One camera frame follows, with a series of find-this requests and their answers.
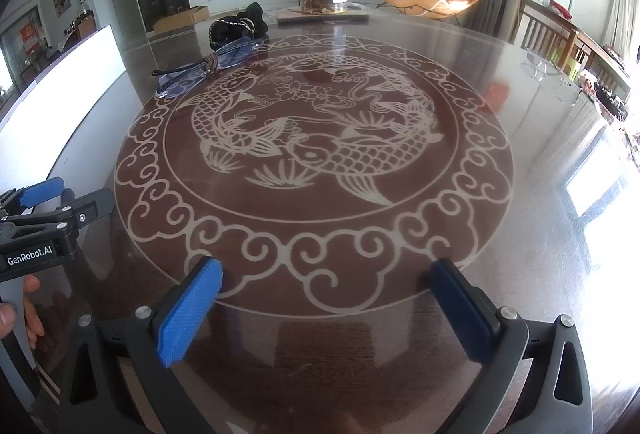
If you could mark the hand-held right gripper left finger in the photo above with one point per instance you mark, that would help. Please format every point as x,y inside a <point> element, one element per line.
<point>192,309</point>

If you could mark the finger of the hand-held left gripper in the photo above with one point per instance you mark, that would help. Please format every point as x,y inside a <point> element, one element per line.
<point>42,191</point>
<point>85,211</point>

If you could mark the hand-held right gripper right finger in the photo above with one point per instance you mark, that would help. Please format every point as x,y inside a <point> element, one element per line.
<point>460,309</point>

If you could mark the brown glass-topped desktop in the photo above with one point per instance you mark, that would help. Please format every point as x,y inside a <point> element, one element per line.
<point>320,224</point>

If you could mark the person's left hand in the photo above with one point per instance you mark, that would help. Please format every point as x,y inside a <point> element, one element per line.
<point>34,319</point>

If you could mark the white panel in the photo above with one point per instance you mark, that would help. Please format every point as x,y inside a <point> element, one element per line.
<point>65,83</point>

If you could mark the black slim hair clip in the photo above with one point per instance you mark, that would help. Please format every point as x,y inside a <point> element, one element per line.
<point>210,62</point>

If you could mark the cardboard box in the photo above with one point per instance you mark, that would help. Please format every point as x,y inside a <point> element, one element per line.
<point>180,18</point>

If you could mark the black scrunchie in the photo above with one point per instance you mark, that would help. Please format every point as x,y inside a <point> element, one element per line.
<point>240,26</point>

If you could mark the clear acrylic stand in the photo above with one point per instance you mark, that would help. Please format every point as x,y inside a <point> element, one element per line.
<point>547,73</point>

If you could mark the wooden chair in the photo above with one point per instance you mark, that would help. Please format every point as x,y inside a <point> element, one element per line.
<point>542,26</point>
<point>585,58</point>

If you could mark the pale flat board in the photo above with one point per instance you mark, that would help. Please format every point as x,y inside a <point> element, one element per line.
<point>350,16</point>

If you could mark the white sheer curtain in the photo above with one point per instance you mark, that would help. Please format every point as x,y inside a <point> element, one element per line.
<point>625,8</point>

